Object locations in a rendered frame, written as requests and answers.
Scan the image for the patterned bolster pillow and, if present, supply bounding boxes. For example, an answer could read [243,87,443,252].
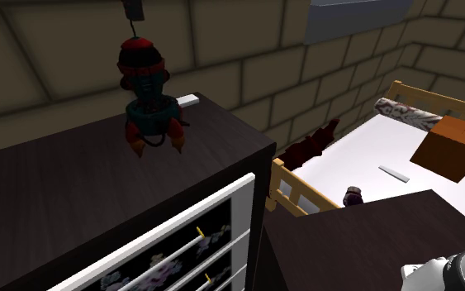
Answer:
[372,97,445,133]

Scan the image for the grey flat strip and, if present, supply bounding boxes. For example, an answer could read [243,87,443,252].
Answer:
[377,165,411,184]

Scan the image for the red and teal rocket toy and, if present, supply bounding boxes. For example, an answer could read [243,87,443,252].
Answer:
[116,21,191,159]

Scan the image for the window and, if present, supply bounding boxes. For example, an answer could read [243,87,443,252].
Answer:
[303,0,415,45]

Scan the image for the small white flat block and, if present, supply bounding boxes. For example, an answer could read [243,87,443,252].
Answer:
[176,93,201,108]

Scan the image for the orange box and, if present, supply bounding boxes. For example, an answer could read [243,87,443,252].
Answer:
[409,115,465,184]

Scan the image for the small dark purple figure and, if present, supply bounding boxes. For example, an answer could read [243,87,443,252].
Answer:
[342,185,365,208]

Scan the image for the wooden bed with white mattress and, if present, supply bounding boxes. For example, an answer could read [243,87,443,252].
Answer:
[264,79,465,236]

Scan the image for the dark wood chest of drawers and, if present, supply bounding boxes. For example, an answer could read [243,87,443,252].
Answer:
[0,91,278,291]

